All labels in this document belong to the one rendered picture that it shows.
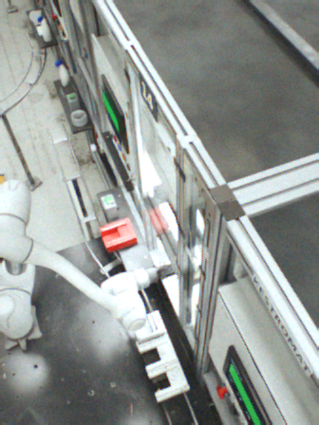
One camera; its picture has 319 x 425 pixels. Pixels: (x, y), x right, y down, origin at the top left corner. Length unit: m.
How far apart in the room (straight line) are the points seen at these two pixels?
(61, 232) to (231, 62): 2.38
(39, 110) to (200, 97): 3.34
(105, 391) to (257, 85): 1.51
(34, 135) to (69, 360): 2.46
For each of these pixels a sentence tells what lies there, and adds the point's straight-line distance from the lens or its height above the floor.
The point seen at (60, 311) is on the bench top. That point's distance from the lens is 2.32.
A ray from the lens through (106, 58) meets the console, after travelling 1.64.
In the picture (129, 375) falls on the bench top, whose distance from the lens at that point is 2.15.
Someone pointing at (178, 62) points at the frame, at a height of 2.01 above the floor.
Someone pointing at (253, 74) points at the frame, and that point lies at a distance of 1.24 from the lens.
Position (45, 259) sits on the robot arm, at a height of 1.34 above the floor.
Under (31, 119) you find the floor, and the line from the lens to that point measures 4.33.
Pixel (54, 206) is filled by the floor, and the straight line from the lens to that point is 3.55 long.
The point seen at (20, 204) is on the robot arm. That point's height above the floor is 1.48.
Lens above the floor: 2.74
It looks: 55 degrees down
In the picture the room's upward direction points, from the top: 4 degrees counter-clockwise
